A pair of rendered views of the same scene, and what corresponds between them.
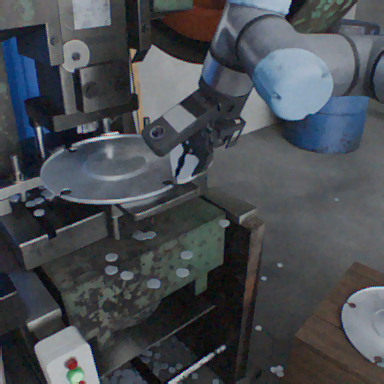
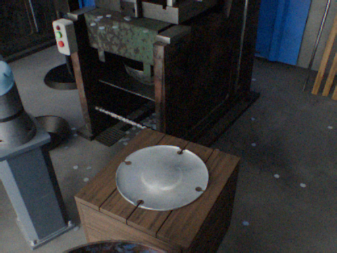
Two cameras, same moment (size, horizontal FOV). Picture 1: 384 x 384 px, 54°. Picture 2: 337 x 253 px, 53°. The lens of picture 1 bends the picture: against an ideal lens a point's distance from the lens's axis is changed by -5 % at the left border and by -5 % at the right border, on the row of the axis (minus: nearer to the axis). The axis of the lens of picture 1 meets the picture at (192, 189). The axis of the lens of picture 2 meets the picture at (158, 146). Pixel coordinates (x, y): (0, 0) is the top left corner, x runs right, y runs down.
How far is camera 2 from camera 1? 1.37 m
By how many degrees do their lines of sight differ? 64
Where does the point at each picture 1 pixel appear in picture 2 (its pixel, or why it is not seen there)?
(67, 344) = (62, 22)
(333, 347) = (136, 143)
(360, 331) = (153, 155)
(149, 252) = (116, 22)
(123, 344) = (129, 84)
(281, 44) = not seen: outside the picture
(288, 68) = not seen: outside the picture
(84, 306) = (92, 28)
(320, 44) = not seen: outside the picture
